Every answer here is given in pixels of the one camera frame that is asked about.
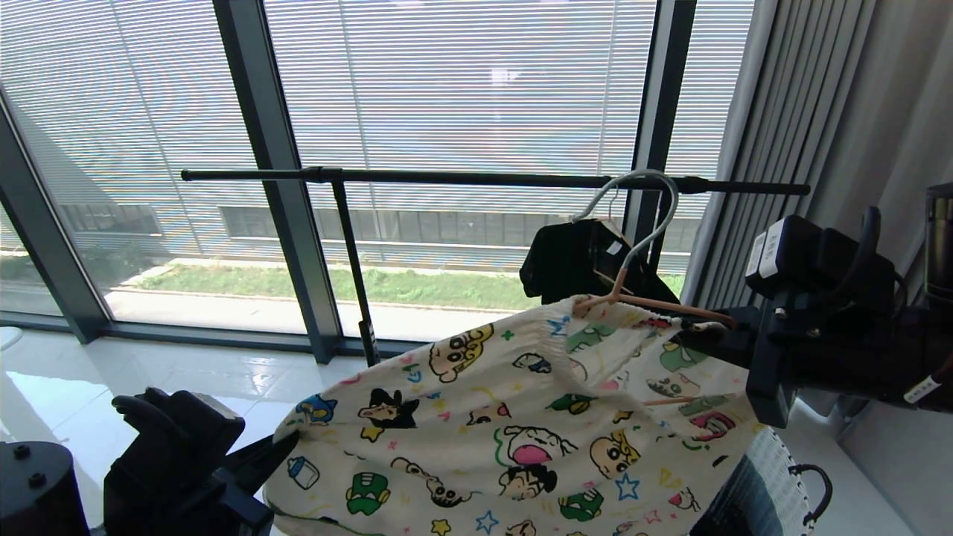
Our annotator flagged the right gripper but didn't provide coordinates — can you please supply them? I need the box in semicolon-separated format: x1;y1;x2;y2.
674;294;924;429

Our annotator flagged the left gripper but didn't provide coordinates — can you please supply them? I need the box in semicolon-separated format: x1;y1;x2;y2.
104;430;300;536

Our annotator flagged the pink clothes hanger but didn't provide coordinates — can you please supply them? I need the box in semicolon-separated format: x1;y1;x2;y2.
592;190;634;295
572;170;738;406

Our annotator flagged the black garment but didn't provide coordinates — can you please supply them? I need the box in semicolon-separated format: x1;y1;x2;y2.
519;218;680;306

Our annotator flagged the cream printed garment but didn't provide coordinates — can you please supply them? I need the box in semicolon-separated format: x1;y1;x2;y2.
264;296;768;536

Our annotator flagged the white laundry basket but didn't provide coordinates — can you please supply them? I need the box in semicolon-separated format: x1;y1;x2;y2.
689;424;833;536

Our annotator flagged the black clothes rack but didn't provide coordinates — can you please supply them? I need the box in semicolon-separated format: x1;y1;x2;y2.
181;166;811;366

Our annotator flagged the beige curtain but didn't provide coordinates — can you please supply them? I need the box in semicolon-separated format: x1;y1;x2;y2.
681;0;953;313

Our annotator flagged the window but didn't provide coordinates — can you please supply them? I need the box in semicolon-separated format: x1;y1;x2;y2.
0;0;756;366

